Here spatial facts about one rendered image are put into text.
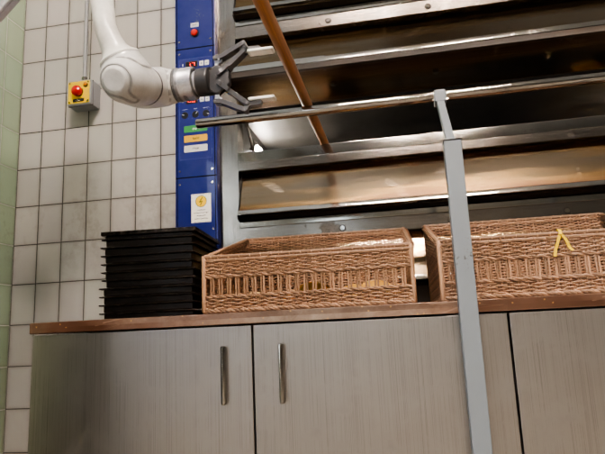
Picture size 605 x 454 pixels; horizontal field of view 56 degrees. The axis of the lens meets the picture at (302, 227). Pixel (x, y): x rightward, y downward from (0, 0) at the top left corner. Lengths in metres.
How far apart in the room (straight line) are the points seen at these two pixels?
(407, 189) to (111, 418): 1.15
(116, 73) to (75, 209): 0.99
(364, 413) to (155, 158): 1.28
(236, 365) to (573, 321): 0.78
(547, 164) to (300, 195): 0.83
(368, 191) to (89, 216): 1.05
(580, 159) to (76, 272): 1.81
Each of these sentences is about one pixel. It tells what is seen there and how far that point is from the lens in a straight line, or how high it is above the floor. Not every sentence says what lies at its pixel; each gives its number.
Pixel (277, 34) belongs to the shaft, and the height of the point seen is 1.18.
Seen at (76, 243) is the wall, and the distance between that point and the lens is 2.30.
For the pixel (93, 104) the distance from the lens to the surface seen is 2.35.
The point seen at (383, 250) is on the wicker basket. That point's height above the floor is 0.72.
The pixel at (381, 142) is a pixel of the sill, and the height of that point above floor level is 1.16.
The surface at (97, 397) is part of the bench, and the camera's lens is 1.59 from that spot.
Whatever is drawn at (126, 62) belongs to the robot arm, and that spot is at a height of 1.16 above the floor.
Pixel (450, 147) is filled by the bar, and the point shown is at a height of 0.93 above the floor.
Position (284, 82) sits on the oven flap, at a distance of 2.06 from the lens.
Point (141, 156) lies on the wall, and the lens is 2.25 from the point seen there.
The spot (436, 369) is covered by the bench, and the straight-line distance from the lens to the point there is 1.38.
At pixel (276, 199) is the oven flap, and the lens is 2.01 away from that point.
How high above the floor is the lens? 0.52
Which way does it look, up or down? 11 degrees up
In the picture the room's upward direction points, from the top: 3 degrees counter-clockwise
